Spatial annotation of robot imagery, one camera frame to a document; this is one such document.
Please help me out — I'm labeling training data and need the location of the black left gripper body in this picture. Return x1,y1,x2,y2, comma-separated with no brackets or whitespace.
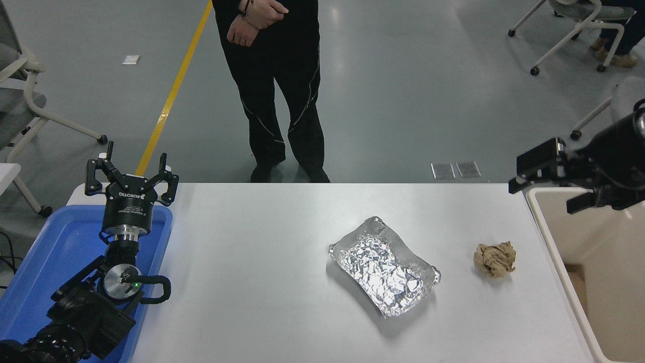
101,174,154,237

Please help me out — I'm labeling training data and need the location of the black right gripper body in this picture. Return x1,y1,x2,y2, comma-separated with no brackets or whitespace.
574,113,645,210

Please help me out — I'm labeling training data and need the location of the grey white office chair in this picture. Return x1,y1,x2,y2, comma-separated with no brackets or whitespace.
508,0,636,76
569,76,645,141
0,0,108,218

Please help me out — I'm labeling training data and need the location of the large pale bin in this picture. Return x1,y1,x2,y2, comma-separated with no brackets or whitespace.
525,187,645,363

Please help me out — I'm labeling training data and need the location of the standing person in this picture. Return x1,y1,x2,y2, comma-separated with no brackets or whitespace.
212,0,332,184

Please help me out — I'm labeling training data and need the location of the seated person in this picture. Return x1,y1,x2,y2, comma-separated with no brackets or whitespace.
590,0,645,69

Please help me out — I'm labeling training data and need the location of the standing person's right hand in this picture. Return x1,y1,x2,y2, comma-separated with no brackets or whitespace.
243,0,289,29

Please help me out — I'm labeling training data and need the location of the white side table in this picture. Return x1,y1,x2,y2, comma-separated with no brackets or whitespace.
0,163,23,196

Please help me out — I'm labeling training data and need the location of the blue plastic tray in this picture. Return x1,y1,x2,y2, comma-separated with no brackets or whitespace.
0,204,173,363

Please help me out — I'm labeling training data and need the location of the standing person's left hand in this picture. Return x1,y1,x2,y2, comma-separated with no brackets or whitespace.
227,14,262,47

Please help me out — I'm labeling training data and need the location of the crumpled tan paper ball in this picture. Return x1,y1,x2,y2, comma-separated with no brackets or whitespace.
473,241,517,279

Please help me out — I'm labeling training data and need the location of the crumpled foil tray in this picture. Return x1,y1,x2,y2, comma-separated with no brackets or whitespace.
329,217,442,318

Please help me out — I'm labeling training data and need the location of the black floor cable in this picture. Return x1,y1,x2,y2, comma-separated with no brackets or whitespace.
0,229,23,290

